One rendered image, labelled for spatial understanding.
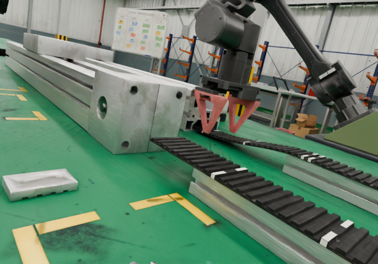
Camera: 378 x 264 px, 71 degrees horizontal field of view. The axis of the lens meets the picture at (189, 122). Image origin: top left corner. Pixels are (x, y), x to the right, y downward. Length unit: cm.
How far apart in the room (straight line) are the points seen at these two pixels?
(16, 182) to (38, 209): 3
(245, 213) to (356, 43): 827
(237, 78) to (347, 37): 811
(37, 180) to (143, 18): 633
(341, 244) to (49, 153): 28
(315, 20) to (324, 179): 867
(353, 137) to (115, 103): 68
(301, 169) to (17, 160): 36
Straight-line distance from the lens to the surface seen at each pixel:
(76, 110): 46
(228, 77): 48
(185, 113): 53
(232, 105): 55
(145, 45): 637
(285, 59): 915
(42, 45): 71
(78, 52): 73
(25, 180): 26
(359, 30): 853
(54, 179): 26
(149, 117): 35
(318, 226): 22
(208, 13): 44
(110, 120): 35
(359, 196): 40
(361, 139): 86
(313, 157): 41
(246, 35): 49
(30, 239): 21
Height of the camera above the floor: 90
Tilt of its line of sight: 11 degrees down
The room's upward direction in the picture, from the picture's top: 12 degrees clockwise
